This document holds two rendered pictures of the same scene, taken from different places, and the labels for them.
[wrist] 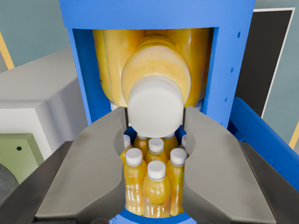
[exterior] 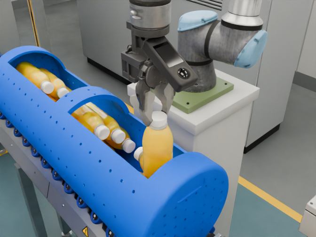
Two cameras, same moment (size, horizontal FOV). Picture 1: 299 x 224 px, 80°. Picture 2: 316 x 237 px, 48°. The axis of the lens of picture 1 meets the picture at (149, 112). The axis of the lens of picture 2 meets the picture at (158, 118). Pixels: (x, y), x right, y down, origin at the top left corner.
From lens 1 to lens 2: 0.67 m
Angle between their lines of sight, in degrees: 35
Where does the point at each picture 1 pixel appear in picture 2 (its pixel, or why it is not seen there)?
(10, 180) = not seen: hidden behind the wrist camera
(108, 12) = (192, 155)
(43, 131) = (182, 118)
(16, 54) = (271, 212)
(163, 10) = (174, 164)
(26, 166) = (177, 97)
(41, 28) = not seen: outside the picture
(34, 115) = (193, 122)
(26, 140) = (187, 108)
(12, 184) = not seen: hidden behind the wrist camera
